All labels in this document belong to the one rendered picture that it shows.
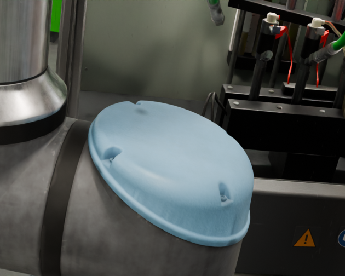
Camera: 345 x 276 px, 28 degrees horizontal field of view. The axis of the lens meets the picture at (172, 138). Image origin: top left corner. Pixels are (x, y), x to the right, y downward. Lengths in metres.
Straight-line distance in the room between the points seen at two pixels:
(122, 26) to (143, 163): 1.04
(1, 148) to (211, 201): 0.14
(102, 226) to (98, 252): 0.02
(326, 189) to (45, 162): 0.69
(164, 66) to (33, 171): 1.06
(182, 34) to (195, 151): 1.03
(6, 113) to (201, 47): 1.08
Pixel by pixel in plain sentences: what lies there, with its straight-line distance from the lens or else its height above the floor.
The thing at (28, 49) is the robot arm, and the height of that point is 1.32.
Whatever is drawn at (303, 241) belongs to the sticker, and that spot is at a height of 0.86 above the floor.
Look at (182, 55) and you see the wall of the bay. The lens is 1.49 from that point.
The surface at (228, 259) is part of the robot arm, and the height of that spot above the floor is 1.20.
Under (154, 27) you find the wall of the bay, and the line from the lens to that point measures 1.46.
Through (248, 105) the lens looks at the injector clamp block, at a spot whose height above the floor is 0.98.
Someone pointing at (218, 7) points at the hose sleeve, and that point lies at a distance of 1.06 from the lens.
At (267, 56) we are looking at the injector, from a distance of 1.18.
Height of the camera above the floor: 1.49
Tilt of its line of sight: 29 degrees down
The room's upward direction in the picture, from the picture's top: 10 degrees clockwise
